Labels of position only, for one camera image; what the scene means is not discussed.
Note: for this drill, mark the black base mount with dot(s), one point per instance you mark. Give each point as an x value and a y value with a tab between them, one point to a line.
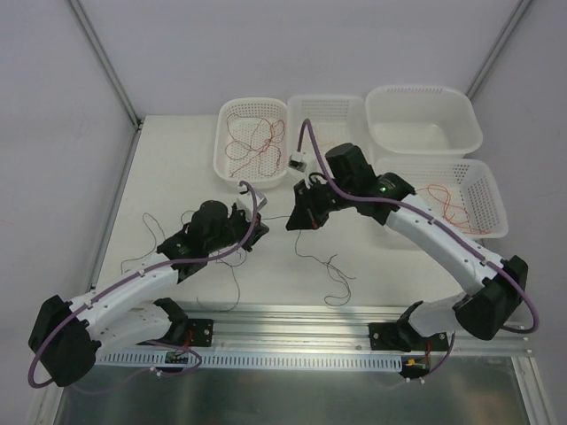
197	332
389	336

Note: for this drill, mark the rounded perforated white basket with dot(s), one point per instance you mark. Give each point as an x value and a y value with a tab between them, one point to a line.
250	143

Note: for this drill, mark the right aluminium frame post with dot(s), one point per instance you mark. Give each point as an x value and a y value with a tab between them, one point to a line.
500	43

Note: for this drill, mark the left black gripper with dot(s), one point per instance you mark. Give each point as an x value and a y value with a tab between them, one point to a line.
248	224

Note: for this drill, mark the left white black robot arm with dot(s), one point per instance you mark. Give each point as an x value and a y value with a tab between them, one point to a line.
146	283

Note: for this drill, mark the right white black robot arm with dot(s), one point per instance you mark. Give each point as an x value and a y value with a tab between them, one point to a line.
492	286

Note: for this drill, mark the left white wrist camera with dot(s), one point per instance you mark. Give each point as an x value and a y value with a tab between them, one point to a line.
249	200

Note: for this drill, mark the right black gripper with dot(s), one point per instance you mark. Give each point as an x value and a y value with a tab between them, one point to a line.
307	202

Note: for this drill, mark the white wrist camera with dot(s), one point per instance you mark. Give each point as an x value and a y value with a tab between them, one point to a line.
249	200
298	164

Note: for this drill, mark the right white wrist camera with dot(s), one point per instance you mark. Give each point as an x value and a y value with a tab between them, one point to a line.
298	164

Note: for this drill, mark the solid white tub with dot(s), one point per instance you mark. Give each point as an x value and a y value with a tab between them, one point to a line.
419	120

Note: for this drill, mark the translucent middle white basket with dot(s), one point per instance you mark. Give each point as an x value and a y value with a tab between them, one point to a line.
335	120

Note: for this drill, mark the white slotted cable duct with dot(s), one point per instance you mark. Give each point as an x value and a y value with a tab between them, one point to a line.
256	360

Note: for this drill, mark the left aluminium frame post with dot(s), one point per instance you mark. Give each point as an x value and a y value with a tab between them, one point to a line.
93	40

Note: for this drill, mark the aluminium frame post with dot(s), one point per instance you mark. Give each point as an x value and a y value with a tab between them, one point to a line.
93	40
500	43

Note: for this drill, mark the large perforated white basket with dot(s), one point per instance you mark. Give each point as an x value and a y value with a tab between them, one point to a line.
462	191

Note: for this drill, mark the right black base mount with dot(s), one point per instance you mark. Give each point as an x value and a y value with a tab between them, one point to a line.
389	336

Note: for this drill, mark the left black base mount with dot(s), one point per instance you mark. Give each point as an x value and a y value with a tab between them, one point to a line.
197	332

